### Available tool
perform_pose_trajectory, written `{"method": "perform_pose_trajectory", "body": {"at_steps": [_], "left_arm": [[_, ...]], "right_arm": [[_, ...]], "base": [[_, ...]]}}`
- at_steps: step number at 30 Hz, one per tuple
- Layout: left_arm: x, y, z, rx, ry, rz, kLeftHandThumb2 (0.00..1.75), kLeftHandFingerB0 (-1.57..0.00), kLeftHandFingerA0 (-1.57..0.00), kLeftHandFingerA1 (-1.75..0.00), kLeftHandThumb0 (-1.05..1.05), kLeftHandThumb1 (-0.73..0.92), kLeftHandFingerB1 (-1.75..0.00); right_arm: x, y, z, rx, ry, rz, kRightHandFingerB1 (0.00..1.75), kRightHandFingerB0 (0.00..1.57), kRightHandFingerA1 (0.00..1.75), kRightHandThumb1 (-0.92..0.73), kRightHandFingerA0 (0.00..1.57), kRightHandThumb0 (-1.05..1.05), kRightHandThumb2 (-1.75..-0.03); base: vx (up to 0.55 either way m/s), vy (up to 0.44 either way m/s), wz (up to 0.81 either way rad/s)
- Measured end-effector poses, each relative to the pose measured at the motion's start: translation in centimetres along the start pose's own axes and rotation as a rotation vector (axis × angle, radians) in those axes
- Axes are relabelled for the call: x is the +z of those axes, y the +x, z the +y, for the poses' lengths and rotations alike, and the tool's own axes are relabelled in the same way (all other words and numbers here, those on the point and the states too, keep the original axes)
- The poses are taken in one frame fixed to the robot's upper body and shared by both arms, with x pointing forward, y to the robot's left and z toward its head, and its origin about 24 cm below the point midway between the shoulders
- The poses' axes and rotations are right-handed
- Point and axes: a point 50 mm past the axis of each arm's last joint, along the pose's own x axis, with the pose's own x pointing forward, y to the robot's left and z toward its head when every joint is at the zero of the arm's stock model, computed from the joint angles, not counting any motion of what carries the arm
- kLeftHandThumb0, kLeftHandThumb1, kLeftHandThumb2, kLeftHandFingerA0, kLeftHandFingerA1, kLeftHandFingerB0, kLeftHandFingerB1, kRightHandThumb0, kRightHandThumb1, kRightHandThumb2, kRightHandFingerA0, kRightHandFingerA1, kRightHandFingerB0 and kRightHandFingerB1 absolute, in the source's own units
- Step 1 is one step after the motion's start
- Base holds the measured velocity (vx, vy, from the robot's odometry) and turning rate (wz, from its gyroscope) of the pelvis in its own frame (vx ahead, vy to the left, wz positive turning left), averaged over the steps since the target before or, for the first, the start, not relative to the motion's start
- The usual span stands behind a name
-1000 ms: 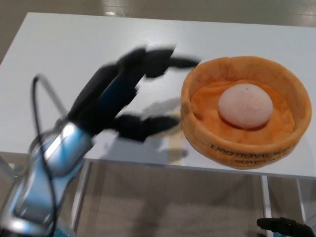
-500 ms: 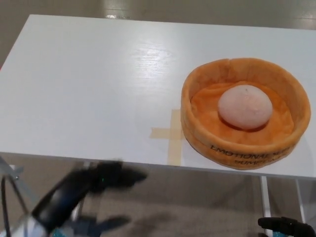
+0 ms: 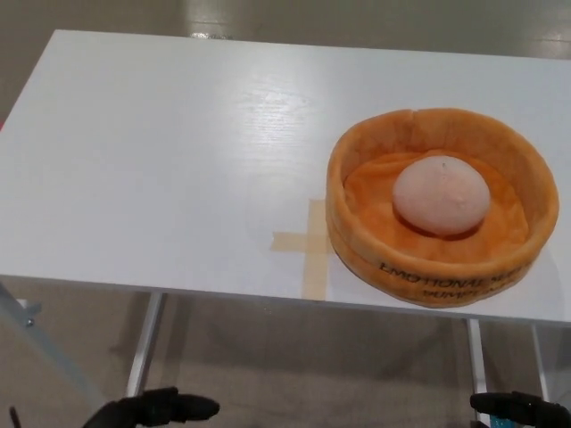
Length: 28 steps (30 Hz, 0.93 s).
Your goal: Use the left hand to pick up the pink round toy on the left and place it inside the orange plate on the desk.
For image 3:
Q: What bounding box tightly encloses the orange plush round basket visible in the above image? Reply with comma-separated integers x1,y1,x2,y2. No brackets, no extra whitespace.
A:
326,106,561,309

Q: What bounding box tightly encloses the pink round plush toy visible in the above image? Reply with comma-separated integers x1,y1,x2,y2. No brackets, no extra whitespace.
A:
391,154,491,235

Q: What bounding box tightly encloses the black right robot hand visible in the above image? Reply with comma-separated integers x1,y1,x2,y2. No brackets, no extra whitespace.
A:
470,391,571,428

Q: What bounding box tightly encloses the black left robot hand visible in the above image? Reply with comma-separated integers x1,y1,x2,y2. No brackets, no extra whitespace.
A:
87,386,220,428

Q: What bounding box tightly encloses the beige masking tape strip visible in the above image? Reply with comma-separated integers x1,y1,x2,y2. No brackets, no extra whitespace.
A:
271,231,332,254
302,199,333,299

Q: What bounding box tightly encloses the grey metal frame bar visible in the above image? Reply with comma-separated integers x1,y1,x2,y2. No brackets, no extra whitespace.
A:
0,280,106,411

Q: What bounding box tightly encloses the white table leg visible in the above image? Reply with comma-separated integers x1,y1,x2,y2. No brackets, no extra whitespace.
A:
467,318,490,398
124,292,165,398
533,323,552,402

